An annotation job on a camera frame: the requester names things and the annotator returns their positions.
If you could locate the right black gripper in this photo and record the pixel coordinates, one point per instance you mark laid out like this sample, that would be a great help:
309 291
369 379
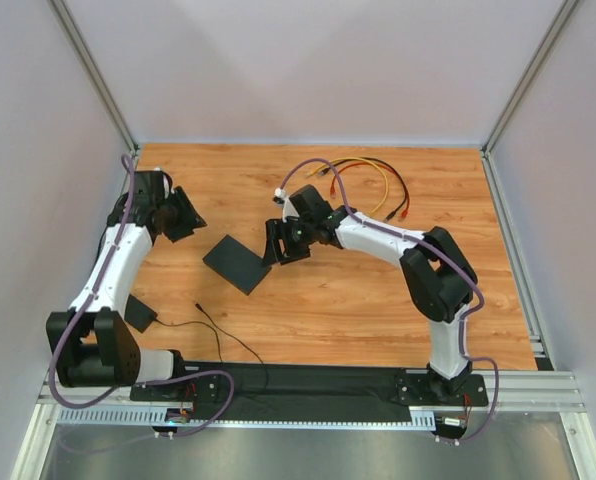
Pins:
283 243

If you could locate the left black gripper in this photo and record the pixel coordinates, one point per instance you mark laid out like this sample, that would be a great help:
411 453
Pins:
179 218

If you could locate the black network switch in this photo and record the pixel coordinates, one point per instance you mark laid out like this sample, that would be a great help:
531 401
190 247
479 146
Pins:
236 264

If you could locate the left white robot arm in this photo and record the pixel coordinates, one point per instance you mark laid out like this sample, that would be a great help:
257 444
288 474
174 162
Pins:
90 342

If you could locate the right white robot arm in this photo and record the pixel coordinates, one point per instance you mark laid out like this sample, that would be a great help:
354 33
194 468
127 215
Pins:
440 281

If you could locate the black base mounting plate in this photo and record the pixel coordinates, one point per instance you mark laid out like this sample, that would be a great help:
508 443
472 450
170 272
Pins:
308 393

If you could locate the left aluminium frame post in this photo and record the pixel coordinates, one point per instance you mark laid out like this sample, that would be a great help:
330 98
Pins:
78 43

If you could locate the aluminium frame post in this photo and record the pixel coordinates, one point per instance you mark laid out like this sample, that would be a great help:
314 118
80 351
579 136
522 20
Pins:
78 43
540 56

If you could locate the front aluminium frame rail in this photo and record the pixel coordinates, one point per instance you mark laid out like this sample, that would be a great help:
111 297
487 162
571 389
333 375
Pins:
524 391

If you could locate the grey slotted cable duct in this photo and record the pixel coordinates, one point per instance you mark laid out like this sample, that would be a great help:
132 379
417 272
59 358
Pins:
164 417

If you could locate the right aluminium frame post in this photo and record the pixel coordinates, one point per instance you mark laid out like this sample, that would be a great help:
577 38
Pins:
540 56

